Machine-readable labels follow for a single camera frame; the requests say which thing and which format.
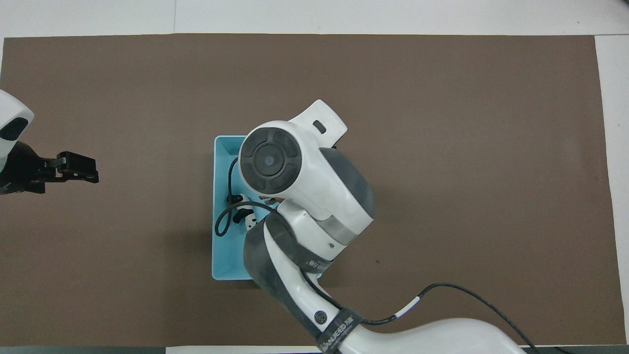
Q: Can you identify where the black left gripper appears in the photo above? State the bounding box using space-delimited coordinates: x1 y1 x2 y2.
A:
0 141 99 195

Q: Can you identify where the black white panda toy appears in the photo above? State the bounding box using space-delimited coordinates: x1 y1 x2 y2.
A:
229 193 260 232

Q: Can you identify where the light blue storage box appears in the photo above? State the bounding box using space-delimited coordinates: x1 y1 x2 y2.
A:
211 135 323 281

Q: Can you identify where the brown table mat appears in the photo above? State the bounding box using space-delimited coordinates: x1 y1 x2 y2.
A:
0 33 621 348

